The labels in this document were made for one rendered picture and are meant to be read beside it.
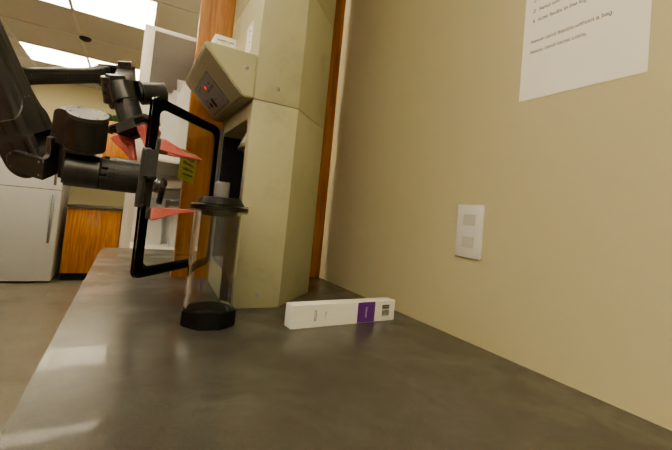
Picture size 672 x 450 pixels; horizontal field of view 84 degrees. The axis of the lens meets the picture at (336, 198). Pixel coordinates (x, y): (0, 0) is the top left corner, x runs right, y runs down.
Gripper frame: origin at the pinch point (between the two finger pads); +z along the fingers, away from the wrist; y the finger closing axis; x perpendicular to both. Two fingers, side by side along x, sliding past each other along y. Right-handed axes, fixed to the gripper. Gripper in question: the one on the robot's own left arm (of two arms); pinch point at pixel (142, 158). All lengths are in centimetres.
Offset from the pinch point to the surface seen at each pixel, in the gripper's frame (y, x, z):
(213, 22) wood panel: -22, -22, -41
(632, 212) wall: -84, 28, 43
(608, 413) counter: -69, 33, 66
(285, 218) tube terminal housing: -28.8, -0.5, 25.2
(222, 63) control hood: -28.2, 9.9, -10.2
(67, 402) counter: -10, 48, 40
